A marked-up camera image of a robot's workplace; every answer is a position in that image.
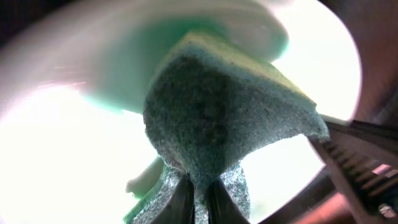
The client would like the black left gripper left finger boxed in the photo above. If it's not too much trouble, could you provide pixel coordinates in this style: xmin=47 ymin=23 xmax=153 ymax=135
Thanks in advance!
xmin=151 ymin=175 xmax=195 ymax=224

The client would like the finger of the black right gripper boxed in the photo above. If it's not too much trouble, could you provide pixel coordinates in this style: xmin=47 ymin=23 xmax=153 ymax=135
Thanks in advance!
xmin=309 ymin=115 xmax=397 ymax=224

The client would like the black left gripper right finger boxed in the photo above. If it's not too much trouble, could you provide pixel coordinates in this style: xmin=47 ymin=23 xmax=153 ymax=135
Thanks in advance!
xmin=207 ymin=179 xmax=249 ymax=224

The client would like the green scrubbing sponge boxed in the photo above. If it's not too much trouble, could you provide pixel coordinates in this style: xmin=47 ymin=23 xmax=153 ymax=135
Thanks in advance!
xmin=124 ymin=30 xmax=329 ymax=223

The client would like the mint green plate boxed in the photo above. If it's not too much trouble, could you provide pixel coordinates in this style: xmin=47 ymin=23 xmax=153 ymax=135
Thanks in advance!
xmin=0 ymin=0 xmax=363 ymax=224

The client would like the round black serving tray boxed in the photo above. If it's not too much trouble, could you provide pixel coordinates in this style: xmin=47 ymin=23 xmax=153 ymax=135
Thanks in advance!
xmin=265 ymin=1 xmax=397 ymax=223

